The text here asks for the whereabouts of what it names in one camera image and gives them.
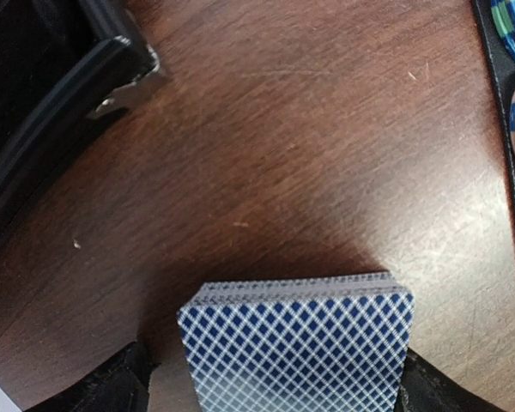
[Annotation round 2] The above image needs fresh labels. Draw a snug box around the round black poker mat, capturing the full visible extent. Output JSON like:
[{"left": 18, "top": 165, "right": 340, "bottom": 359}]
[{"left": 471, "top": 1, "right": 515, "bottom": 228}]

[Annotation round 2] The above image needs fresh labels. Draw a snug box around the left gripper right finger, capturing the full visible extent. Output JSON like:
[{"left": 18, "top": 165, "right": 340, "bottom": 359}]
[{"left": 397, "top": 349, "right": 498, "bottom": 412}]

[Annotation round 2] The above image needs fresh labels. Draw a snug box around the blue playing card deck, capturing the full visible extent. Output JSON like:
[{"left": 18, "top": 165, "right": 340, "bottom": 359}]
[{"left": 177, "top": 272, "right": 415, "bottom": 411}]

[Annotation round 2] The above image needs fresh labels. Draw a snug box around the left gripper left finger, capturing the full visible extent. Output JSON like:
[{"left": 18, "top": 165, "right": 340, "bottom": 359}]
[{"left": 31, "top": 341, "right": 158, "bottom": 412}]

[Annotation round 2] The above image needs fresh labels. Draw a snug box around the black poker set case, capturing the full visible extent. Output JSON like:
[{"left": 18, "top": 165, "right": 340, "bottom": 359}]
[{"left": 0, "top": 1, "right": 163, "bottom": 249}]

